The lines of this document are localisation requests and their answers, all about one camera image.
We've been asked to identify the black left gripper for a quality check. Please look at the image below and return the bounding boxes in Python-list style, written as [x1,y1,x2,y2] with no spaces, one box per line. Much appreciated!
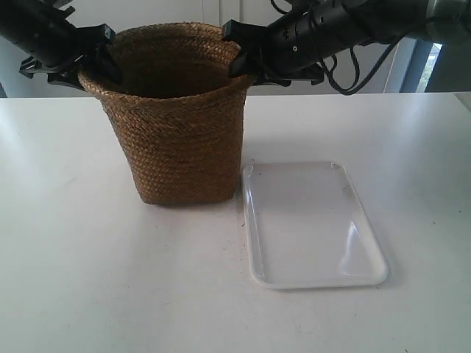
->
[1,0,123,87]

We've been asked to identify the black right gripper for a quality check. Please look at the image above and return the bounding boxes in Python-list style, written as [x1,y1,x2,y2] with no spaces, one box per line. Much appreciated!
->
[222,7,353,87]

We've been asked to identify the brown woven wicker basket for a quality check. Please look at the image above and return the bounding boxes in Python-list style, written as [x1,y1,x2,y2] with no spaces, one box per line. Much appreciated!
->
[79,22,252,204]

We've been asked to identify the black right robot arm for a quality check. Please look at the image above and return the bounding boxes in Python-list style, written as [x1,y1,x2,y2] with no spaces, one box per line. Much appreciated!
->
[222,1,470,96]

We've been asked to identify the white rectangular plastic tray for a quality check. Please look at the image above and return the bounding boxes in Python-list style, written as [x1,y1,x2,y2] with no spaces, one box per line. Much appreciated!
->
[241,161,389,290]

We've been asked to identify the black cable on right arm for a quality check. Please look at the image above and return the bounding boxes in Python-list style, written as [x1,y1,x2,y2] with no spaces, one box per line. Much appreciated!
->
[270,0,402,96]

